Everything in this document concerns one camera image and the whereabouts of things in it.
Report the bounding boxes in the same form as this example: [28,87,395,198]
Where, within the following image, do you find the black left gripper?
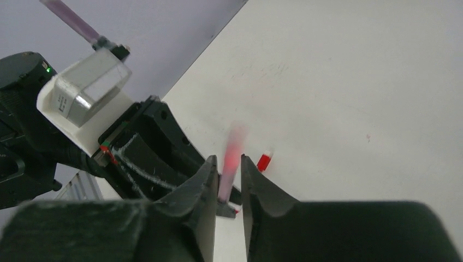
[92,96,206,200]

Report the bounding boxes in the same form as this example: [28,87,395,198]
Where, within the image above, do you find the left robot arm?
[1,46,205,209]

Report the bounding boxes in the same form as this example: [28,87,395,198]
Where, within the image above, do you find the pink highlighter cap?
[218,122,248,203]

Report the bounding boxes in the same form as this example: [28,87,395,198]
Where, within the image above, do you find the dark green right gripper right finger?
[241,155,461,261]

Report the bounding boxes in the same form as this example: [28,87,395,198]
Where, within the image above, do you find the red pen cap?
[256,147,275,173]

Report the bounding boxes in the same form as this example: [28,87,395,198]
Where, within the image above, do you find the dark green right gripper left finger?
[1,156,218,261]

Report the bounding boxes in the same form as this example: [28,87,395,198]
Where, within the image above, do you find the aluminium front rail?
[55,171,103,200]

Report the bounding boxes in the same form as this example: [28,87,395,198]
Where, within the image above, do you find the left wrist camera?
[36,49,134,156]

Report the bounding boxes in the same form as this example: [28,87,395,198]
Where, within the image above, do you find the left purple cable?
[39,0,131,62]

